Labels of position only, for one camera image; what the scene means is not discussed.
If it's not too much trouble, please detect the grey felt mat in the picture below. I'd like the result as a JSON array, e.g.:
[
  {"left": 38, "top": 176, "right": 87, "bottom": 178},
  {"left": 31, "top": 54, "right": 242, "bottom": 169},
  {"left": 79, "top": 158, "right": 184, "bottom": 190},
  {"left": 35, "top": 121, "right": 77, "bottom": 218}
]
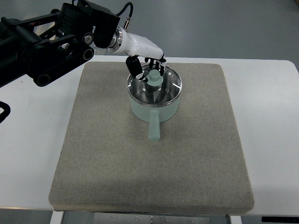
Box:
[{"left": 49, "top": 62, "right": 254, "bottom": 215}]

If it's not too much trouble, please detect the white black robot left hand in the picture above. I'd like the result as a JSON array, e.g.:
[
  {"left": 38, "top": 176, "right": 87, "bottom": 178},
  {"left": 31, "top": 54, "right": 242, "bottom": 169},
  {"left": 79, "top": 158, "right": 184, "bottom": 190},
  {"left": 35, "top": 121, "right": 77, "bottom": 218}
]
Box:
[{"left": 108, "top": 27, "right": 166, "bottom": 83}]

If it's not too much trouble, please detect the metal table frame plate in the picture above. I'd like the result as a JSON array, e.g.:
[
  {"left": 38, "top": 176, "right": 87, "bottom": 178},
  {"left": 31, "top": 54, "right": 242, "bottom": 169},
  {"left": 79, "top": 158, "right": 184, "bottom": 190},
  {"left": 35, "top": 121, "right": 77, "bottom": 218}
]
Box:
[{"left": 93, "top": 213, "right": 211, "bottom": 224}]

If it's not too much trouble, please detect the glass lid with green knob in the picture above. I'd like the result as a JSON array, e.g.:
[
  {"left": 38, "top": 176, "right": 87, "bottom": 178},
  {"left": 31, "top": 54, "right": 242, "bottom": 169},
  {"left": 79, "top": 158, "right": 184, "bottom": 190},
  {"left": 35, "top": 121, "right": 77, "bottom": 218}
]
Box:
[{"left": 127, "top": 67, "right": 182, "bottom": 107}]

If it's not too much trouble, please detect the mint green saucepan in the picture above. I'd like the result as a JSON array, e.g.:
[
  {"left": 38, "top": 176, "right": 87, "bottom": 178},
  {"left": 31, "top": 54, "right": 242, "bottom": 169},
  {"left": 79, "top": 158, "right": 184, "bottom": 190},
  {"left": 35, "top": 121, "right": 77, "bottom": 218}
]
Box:
[{"left": 127, "top": 64, "right": 183, "bottom": 142}]

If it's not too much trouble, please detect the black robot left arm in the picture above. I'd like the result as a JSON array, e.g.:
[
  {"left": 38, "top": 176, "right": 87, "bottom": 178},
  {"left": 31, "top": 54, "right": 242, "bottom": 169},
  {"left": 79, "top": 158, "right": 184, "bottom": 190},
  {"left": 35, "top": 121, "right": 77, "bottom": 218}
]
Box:
[{"left": 0, "top": 0, "right": 120, "bottom": 87}]

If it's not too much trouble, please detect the black cable with metal plug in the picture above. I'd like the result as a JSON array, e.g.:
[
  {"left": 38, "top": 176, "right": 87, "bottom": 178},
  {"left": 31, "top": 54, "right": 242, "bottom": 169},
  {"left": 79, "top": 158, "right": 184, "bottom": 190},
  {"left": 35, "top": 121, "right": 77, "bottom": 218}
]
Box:
[{"left": 116, "top": 2, "right": 134, "bottom": 30}]

